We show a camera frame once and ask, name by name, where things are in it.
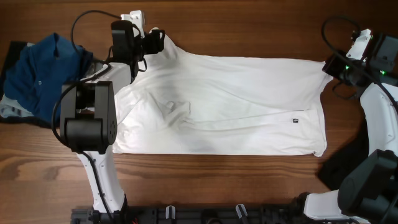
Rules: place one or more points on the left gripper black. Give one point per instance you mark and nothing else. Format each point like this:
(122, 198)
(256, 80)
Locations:
(154, 40)

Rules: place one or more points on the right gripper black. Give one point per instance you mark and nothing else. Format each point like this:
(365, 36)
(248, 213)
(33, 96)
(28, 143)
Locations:
(333, 66)

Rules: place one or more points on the blue polo shirt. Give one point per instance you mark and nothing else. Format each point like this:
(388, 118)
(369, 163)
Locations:
(53, 57)

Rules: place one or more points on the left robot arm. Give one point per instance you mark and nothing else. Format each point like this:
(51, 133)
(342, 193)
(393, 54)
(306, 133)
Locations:
(88, 123)

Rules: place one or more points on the black garment right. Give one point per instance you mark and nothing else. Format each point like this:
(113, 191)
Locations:
(345, 160)

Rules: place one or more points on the light grey folded garment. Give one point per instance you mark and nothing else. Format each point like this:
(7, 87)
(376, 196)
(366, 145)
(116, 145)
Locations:
(44, 98)

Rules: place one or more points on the white t-shirt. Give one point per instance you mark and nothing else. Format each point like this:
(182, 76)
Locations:
(197, 104)

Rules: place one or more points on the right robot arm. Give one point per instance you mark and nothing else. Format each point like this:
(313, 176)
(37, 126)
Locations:
(368, 194)

